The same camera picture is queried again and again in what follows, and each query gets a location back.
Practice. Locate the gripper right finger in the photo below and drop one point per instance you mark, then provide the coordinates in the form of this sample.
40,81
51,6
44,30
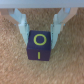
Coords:
59,23

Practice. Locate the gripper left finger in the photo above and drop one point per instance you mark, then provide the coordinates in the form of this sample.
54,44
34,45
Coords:
21,24

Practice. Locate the purple block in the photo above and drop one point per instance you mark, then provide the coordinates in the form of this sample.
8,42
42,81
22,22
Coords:
39,44

